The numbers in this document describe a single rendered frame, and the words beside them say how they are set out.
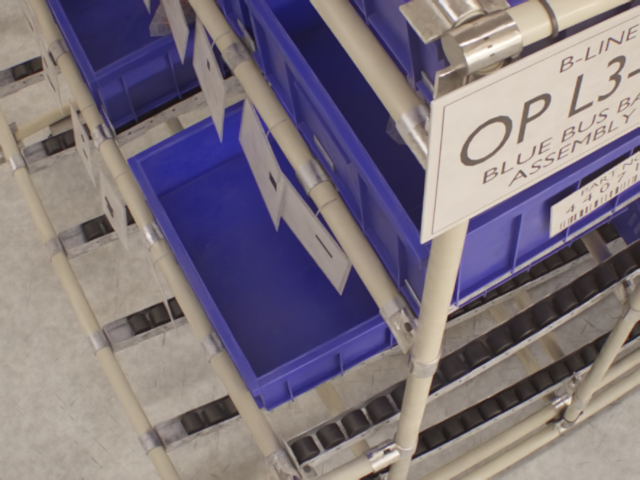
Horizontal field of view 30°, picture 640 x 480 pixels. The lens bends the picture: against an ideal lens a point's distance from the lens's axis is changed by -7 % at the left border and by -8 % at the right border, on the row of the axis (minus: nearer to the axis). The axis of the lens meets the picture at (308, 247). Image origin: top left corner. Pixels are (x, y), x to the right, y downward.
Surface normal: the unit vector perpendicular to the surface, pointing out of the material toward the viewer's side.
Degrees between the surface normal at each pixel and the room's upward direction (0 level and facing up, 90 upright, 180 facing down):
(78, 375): 0
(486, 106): 90
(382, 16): 98
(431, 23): 0
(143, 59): 90
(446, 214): 90
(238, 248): 3
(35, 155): 11
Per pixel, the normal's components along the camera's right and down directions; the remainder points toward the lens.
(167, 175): 0.47, 0.79
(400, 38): -0.87, 0.49
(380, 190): -0.08, -0.39
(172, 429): 0.15, -0.50
